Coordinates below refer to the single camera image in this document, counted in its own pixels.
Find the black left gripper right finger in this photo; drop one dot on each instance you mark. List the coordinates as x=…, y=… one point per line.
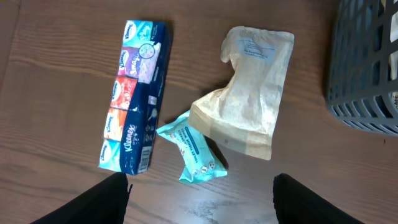
x=294, y=203

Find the grey plastic lattice basket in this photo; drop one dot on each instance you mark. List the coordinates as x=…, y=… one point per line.
x=362, y=79

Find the beige paper pouch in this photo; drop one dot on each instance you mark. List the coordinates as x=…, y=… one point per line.
x=242, y=116

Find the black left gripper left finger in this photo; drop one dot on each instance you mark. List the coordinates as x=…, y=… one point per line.
x=106, y=202

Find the blue Kleenex tissue multipack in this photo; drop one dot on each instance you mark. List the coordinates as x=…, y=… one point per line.
x=129, y=130

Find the teal wipes packet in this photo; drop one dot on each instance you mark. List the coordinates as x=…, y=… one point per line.
x=201, y=164

